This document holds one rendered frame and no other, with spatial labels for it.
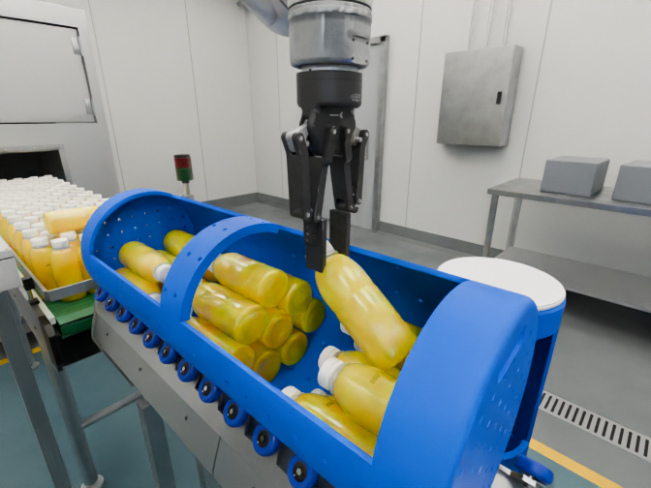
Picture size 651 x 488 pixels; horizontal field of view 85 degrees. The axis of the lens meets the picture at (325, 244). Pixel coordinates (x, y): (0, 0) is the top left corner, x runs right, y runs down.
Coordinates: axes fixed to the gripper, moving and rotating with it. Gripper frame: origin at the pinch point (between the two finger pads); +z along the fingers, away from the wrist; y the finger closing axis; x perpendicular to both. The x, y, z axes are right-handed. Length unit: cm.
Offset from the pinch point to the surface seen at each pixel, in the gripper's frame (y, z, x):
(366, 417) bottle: -8.4, 14.8, -13.0
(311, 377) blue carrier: 3.7, 28.4, 6.9
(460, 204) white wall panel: 333, 71, 107
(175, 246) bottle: 2, 14, 50
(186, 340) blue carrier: -14.1, 15.2, 14.9
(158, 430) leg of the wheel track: -6, 72, 61
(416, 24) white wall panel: 336, -103, 178
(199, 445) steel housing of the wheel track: -13.2, 39.0, 18.1
